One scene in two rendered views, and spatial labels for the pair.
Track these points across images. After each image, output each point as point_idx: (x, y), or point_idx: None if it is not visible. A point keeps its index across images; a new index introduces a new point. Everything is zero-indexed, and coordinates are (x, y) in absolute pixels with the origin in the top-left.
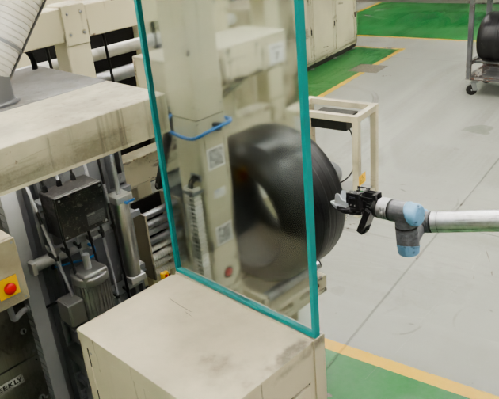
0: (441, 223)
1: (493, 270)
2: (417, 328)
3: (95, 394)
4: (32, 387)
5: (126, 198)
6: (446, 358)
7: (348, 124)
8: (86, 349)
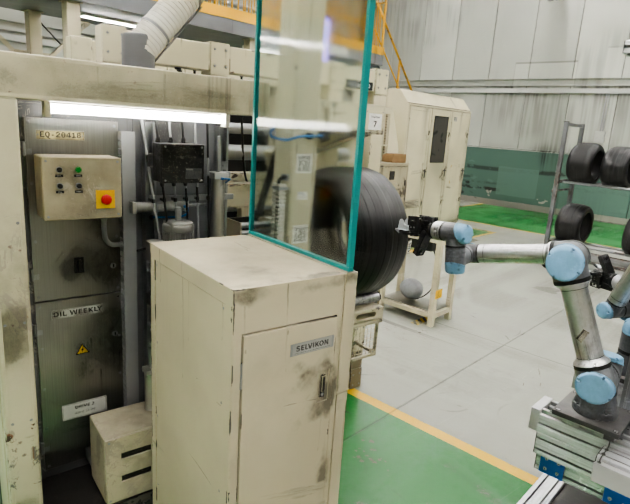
0: (487, 252)
1: (542, 382)
2: (463, 409)
3: (153, 310)
4: (108, 320)
5: (223, 175)
6: (485, 435)
7: (434, 246)
8: (154, 261)
